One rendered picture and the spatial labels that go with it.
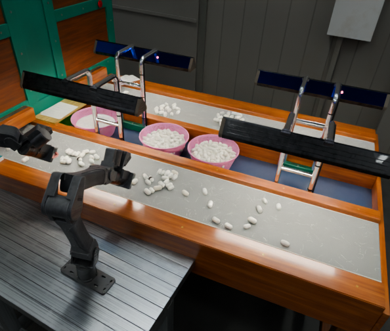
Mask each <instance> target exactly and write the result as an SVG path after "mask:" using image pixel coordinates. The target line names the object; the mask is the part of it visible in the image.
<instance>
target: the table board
mask: <svg viewBox="0 0 390 331"><path fill-rule="evenodd" d="M374 145H375V151H377V152H379V144H378V134H376V141H375V143H374ZM372 209H373V210H377V211H380V218H381V220H380V222H379V224H378V225H379V250H380V263H381V283H383V284H384V285H385V308H386V309H385V310H384V312H383V313H382V314H381V316H380V318H379V319H378V320H377V322H376V323H375V325H374V326H373V327H372V329H371V331H380V329H381V327H382V326H383V325H384V324H385V322H386V321H387V319H388V318H389V317H390V307H389V289H388V278H387V260H386V249H385V231H384V220H383V202H382V191H381V177H377V178H376V181H375V183H374V185H373V187H372Z"/></svg>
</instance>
